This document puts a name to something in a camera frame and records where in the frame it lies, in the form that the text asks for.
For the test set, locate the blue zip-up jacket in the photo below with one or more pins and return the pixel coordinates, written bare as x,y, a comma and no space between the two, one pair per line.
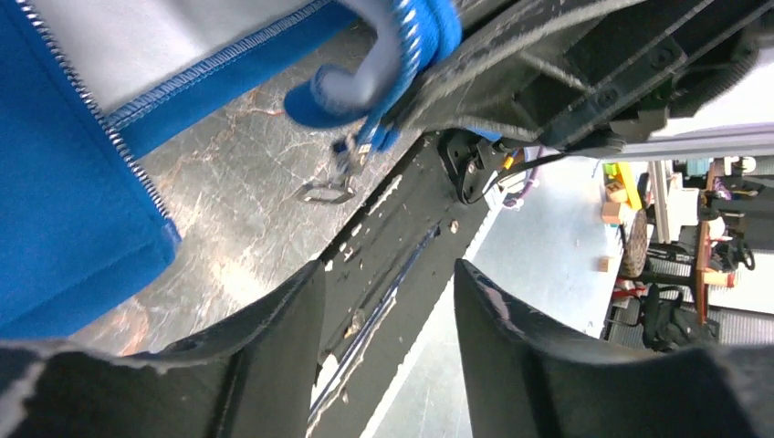
88,87

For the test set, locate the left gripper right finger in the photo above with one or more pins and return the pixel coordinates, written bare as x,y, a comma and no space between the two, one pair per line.
528,375

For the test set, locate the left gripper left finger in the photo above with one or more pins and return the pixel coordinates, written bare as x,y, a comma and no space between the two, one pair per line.
249,375

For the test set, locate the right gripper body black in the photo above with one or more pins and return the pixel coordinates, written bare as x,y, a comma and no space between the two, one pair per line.
705,44

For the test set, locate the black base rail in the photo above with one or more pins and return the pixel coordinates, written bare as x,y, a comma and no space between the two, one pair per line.
387,268

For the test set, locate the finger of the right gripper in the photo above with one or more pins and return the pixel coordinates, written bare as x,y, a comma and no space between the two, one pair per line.
536,66

